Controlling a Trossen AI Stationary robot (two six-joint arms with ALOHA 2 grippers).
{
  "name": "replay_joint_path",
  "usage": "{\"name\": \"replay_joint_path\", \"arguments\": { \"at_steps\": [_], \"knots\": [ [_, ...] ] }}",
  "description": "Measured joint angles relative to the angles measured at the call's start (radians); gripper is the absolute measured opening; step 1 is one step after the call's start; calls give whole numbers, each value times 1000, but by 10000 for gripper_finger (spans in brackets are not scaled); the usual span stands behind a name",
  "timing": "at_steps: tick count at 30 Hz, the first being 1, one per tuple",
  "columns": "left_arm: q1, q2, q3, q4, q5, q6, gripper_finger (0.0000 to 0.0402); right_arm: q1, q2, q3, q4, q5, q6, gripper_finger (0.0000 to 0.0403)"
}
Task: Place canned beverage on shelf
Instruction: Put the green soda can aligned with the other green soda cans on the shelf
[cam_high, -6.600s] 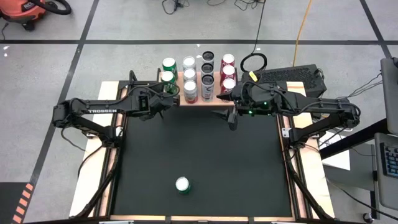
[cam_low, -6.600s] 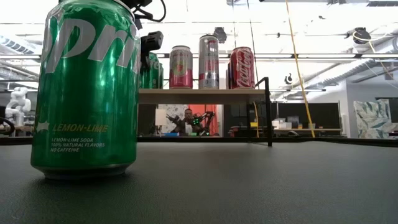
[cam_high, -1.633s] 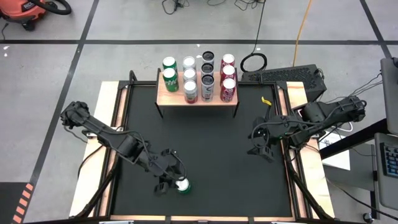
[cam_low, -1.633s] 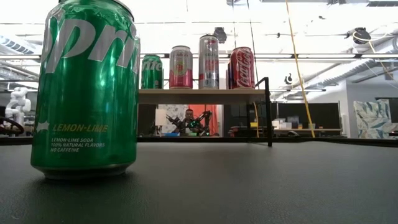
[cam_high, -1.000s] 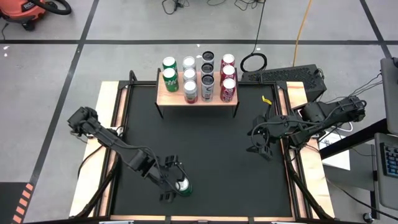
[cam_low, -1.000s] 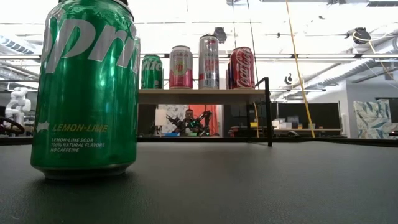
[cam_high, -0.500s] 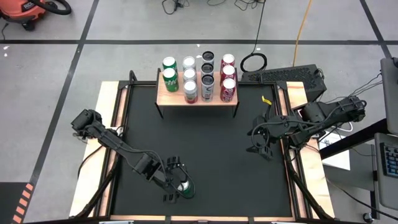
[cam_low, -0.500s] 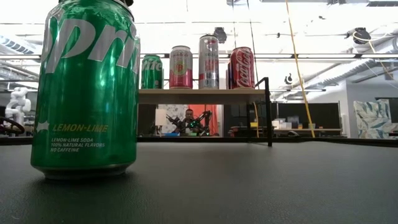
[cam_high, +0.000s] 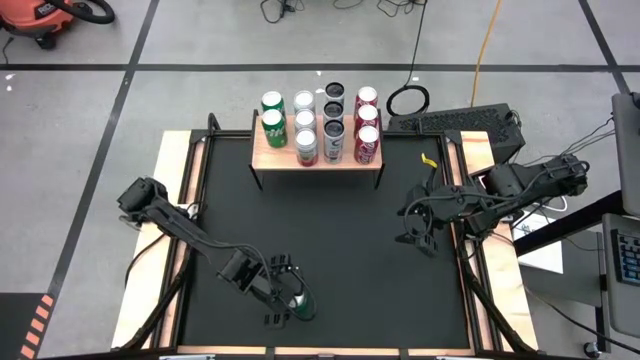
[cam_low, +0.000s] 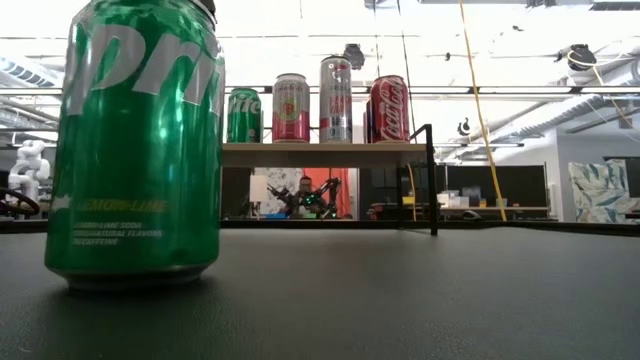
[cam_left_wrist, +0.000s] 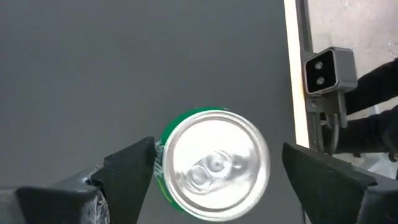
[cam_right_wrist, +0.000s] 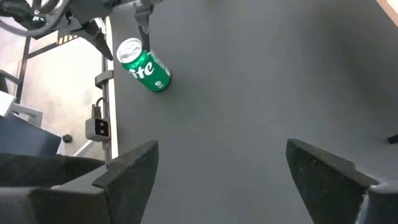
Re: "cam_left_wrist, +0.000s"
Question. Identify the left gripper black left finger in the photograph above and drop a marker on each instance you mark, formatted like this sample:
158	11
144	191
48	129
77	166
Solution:
121	183

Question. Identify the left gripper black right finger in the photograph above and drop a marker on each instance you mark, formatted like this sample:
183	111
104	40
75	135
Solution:
329	189

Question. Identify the green Sprite can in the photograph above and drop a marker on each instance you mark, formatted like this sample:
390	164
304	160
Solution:
214	165

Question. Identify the black table mat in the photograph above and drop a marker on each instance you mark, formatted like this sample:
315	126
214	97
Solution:
124	77

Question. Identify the grey table-level camera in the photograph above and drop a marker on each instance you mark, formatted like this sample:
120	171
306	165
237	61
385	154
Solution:
329	71

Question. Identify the black aluminium table frame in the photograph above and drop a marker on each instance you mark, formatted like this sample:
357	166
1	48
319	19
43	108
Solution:
306	37

